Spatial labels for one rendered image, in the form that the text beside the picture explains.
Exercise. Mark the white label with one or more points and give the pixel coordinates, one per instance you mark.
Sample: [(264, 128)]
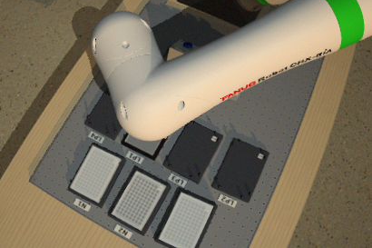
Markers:
[(82, 204), (227, 200), (96, 137), (136, 158), (177, 180)]

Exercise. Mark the beige button panel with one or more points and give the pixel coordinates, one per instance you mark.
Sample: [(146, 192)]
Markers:
[(182, 47)]

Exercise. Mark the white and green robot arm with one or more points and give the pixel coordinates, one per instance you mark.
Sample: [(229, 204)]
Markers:
[(153, 98)]

